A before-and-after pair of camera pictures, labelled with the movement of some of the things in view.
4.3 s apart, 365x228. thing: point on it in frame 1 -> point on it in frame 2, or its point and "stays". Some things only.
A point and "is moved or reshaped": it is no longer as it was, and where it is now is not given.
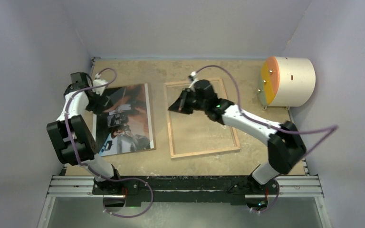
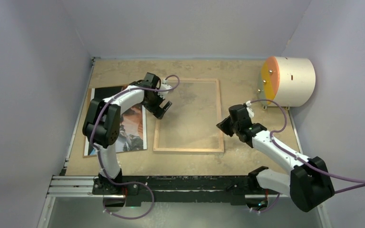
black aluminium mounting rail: (187, 189) stays
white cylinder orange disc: (286, 81) stays
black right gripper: (181, 106) -> (223, 126)
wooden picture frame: (220, 81) is moved or reshaped
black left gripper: (97, 108) -> (156, 110)
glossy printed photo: (128, 127) stays
